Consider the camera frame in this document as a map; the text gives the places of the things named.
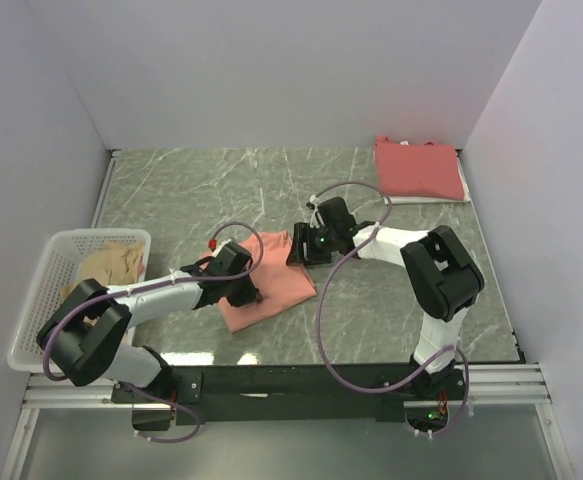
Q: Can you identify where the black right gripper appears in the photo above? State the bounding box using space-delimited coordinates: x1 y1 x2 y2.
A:
285 223 337 267

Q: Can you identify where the salmon pink t-shirt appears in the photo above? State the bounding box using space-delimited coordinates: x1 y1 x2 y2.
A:
219 230 317 333

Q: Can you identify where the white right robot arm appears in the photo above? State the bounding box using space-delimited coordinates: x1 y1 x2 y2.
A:
286 197 485 399

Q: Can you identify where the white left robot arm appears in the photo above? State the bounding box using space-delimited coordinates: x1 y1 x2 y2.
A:
36 240 260 402

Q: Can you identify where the folded red t-shirt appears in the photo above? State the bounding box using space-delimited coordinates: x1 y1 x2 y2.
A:
374 136 463 200

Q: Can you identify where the beige t-shirt in basket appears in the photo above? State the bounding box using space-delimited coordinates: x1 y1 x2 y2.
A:
60 241 145 301

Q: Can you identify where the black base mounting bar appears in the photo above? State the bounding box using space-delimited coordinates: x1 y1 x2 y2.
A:
110 364 472 432

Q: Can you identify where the white plastic laundry basket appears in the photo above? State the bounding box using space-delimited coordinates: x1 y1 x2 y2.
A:
7 228 151 374

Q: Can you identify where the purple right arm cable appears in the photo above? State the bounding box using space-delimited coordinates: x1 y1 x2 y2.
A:
306 182 471 441

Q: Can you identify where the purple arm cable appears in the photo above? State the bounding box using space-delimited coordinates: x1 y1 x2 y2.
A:
43 222 265 444
306 182 471 441

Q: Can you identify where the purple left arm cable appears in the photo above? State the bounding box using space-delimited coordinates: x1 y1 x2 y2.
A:
43 222 265 444

